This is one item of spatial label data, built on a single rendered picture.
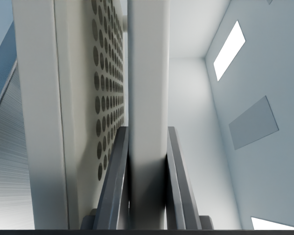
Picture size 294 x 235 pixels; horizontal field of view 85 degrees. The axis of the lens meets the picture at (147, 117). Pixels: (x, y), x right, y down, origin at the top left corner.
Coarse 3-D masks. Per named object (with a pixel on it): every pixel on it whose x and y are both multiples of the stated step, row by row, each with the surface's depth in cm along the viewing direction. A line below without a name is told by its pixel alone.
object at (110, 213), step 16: (128, 144) 9; (112, 160) 8; (128, 160) 9; (112, 176) 7; (128, 176) 9; (112, 192) 6; (128, 192) 9; (112, 208) 6; (128, 208) 9; (96, 224) 6; (112, 224) 6
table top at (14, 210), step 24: (0, 48) 23; (0, 72) 21; (0, 96) 20; (0, 120) 19; (0, 144) 19; (24, 144) 23; (0, 168) 19; (24, 168) 23; (0, 192) 19; (24, 192) 23; (0, 216) 19; (24, 216) 23
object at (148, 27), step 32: (128, 0) 7; (160, 0) 7; (128, 32) 7; (160, 32) 7; (128, 64) 8; (160, 64) 7; (128, 96) 8; (160, 96) 8; (128, 128) 8; (160, 128) 8; (160, 160) 8; (160, 192) 8; (160, 224) 9
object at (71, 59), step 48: (48, 0) 7; (96, 0) 12; (48, 48) 7; (96, 48) 12; (48, 96) 7; (96, 96) 12; (48, 144) 8; (96, 144) 12; (48, 192) 8; (96, 192) 12
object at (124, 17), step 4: (124, 16) 27; (124, 20) 27; (124, 24) 27; (124, 28) 28; (124, 32) 29; (96, 208) 11; (92, 212) 10; (128, 212) 10; (128, 216) 10; (128, 220) 10; (128, 224) 10; (128, 228) 9
